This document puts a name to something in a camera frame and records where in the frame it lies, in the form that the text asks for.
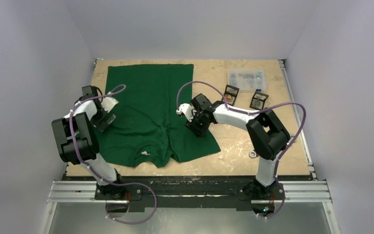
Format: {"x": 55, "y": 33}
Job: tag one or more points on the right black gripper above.
{"x": 196, "y": 125}

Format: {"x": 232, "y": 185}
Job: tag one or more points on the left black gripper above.
{"x": 100, "y": 124}

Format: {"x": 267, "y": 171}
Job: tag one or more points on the green t-shirt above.
{"x": 146, "y": 127}

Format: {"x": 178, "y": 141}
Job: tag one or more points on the silver round brooch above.
{"x": 257, "y": 104}

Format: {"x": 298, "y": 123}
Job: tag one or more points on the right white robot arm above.
{"x": 268, "y": 135}

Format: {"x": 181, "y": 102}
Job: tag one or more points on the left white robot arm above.
{"x": 76, "y": 141}

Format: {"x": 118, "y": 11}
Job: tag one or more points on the clear plastic parts box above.
{"x": 247, "y": 80}

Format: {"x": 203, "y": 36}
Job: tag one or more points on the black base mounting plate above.
{"x": 242, "y": 193}

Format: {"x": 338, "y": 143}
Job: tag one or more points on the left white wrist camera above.
{"x": 108, "y": 103}

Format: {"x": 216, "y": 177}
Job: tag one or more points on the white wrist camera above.
{"x": 186, "y": 110}
{"x": 108, "y": 103}

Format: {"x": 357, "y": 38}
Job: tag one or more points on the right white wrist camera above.
{"x": 186, "y": 110}

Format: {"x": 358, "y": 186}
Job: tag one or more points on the red handled adjustable wrench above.
{"x": 253, "y": 154}

